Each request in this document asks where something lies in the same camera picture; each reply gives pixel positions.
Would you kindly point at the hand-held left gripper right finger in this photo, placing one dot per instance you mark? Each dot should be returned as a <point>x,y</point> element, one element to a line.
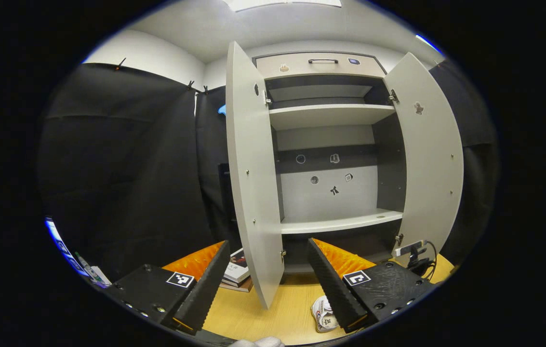
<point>333,289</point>

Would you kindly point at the grey cabinet drawer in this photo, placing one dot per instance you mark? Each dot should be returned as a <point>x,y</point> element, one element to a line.
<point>321,71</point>

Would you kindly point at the white printed card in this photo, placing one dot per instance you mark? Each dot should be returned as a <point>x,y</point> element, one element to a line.
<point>97,277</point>

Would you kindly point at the grey shoe cabinet door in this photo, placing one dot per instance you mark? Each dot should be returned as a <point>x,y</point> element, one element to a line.
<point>253,183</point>
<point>432,168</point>

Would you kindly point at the white shoe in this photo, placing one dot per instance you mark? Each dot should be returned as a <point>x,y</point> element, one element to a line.
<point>323,315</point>

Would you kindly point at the grey shoe cabinet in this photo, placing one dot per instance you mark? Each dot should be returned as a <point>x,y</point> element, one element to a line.
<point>330,115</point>

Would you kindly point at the black backdrop cloth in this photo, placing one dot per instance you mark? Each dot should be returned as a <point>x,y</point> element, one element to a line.
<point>123,183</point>

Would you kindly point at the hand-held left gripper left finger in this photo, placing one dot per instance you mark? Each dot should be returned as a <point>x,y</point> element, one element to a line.
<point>207,284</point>

